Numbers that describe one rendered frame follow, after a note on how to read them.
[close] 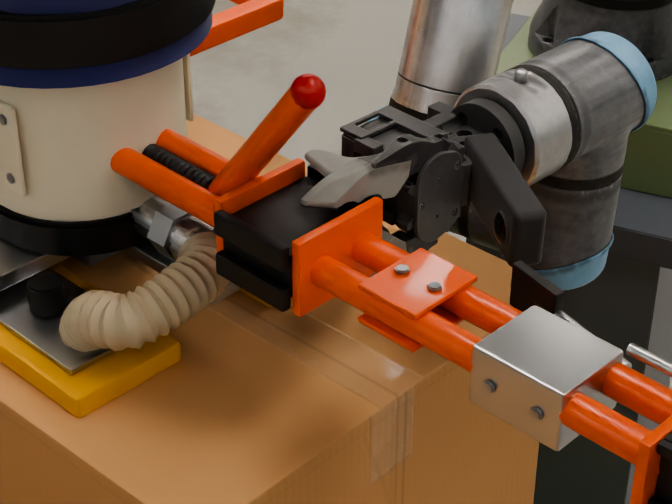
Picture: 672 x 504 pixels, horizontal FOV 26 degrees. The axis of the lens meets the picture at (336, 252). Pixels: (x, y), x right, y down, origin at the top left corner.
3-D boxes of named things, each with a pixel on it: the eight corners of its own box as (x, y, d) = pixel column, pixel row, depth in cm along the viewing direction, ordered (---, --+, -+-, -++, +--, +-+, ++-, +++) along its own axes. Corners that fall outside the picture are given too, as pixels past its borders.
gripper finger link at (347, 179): (256, 181, 101) (346, 171, 107) (315, 213, 97) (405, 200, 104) (265, 139, 100) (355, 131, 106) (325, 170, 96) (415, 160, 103)
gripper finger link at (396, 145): (345, 199, 102) (424, 188, 108) (363, 209, 101) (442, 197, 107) (360, 136, 100) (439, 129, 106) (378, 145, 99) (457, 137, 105)
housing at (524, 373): (463, 404, 91) (467, 346, 88) (531, 356, 95) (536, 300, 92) (554, 457, 86) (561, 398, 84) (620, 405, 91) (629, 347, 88)
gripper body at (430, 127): (332, 215, 111) (438, 161, 118) (414, 259, 106) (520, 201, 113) (333, 126, 107) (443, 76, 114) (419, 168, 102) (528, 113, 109)
